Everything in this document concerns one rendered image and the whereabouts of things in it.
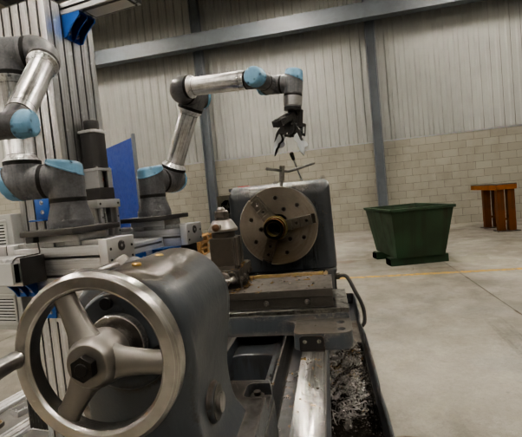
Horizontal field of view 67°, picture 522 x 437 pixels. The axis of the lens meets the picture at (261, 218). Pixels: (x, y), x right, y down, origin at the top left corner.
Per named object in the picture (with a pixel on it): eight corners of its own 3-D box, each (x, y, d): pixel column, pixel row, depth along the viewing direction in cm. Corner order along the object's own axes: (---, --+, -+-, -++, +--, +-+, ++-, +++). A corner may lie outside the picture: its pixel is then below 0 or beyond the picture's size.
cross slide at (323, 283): (186, 297, 117) (185, 283, 117) (333, 290, 110) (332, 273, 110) (164, 316, 101) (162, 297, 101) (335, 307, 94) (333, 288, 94)
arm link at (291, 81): (287, 73, 168) (306, 70, 164) (285, 99, 169) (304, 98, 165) (279, 67, 161) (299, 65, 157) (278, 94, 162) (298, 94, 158)
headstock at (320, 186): (253, 254, 238) (247, 189, 236) (334, 248, 230) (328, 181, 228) (230, 275, 179) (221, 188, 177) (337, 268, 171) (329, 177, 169)
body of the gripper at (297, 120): (305, 138, 166) (307, 108, 165) (293, 135, 159) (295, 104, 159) (290, 139, 171) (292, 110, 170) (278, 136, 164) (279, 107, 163)
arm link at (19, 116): (75, 58, 142) (41, 148, 110) (43, 61, 141) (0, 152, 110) (61, 25, 133) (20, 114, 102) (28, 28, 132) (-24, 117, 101)
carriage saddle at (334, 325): (189, 316, 120) (187, 296, 119) (347, 308, 112) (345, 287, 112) (145, 356, 90) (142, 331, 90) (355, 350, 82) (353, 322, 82)
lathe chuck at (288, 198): (242, 258, 171) (244, 185, 169) (316, 264, 166) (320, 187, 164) (238, 262, 162) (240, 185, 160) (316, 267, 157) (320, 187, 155)
